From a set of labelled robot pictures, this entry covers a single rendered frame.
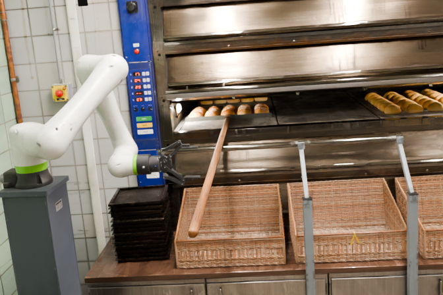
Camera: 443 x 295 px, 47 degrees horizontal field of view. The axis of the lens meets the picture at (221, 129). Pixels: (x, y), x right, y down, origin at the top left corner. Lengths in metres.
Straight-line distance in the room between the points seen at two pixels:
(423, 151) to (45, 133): 2.05
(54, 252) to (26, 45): 1.38
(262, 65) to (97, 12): 0.96
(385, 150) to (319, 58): 0.65
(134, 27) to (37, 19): 0.56
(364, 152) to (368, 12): 0.77
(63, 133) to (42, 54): 1.18
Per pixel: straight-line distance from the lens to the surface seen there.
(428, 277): 2.76
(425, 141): 3.12
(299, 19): 2.88
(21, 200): 2.15
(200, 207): 1.69
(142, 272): 2.71
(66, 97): 3.01
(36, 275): 2.26
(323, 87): 2.77
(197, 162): 2.99
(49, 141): 1.97
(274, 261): 2.65
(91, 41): 3.01
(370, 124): 3.00
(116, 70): 2.12
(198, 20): 2.89
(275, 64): 2.89
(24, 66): 3.16
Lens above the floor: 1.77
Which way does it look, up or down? 12 degrees down
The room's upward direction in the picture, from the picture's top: 4 degrees counter-clockwise
